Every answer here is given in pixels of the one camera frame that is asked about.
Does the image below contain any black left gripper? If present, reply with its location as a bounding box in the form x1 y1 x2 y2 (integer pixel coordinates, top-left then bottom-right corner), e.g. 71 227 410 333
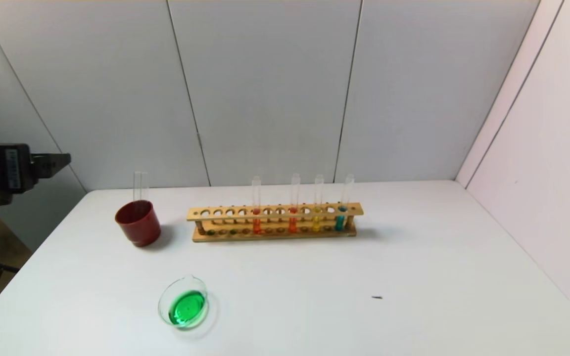
0 130 71 194

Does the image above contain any clear glass beaker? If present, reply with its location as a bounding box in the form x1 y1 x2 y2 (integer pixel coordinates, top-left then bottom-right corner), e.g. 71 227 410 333
158 275 211 329

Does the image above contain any wooden test tube rack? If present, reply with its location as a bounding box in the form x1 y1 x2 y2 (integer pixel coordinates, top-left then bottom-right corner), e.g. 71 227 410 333
187 202 364 243

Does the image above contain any dark red plastic cup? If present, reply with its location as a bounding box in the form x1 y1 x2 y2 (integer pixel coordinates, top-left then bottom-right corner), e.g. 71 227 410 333
115 200 162 247

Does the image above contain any test tube with orange liquid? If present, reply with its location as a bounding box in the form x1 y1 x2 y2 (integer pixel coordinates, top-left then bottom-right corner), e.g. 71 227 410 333
251 176 262 235
288 173 301 234

